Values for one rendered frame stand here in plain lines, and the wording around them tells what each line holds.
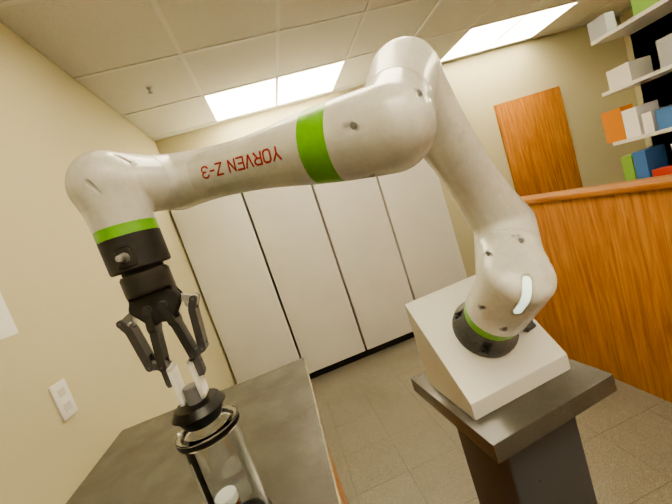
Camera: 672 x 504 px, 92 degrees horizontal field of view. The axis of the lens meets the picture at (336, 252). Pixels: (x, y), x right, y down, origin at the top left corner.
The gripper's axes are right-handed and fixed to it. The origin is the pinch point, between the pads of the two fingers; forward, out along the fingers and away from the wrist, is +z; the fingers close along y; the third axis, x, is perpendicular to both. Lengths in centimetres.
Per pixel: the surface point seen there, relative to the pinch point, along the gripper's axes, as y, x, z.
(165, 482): -24.3, 25.7, 31.2
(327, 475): 15.8, 5.3, 31.1
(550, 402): 64, -1, 31
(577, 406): 68, -3, 33
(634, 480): 127, 49, 125
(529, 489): 56, 2, 51
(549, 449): 63, 3, 45
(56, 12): -37, 109, -139
